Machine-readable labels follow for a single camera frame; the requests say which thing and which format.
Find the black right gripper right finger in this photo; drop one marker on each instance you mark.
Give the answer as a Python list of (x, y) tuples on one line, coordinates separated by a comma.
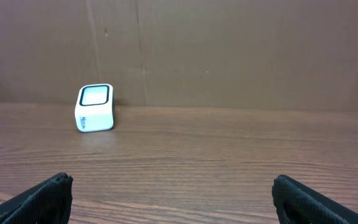
[(296, 203)]

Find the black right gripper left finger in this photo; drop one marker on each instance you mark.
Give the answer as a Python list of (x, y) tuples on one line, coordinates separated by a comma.
[(48, 202)]

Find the white barcode scanner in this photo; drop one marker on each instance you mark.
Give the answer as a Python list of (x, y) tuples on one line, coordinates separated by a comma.
[(94, 109)]

